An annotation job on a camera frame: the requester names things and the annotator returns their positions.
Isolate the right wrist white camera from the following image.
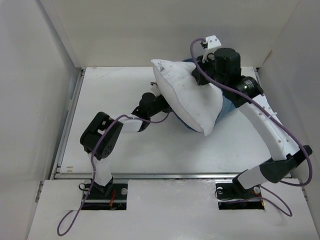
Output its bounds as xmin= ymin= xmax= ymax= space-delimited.
xmin=200 ymin=35 xmax=222 ymax=63

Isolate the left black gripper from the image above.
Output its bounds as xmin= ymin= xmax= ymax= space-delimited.
xmin=147 ymin=90 xmax=182 ymax=118

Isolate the blue pillowcase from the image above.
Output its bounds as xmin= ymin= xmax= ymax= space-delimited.
xmin=173 ymin=61 xmax=236 ymax=136

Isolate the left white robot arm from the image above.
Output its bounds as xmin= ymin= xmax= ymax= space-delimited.
xmin=80 ymin=92 xmax=172 ymax=199

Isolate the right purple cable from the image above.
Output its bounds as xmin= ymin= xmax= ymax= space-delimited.
xmin=189 ymin=37 xmax=314 ymax=217

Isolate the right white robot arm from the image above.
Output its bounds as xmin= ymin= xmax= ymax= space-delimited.
xmin=192 ymin=43 xmax=313 ymax=197

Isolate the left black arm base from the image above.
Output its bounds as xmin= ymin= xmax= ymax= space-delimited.
xmin=81 ymin=179 xmax=128 ymax=211

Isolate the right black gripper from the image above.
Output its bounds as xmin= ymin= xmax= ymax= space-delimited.
xmin=192 ymin=52 xmax=227 ymax=90

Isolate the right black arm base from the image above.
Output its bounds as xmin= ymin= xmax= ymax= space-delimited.
xmin=214 ymin=179 xmax=265 ymax=210

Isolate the aluminium rail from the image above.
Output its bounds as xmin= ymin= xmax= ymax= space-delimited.
xmin=53 ymin=67 xmax=270 ymax=180

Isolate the white pillow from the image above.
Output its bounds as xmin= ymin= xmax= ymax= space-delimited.
xmin=151 ymin=59 xmax=223 ymax=136

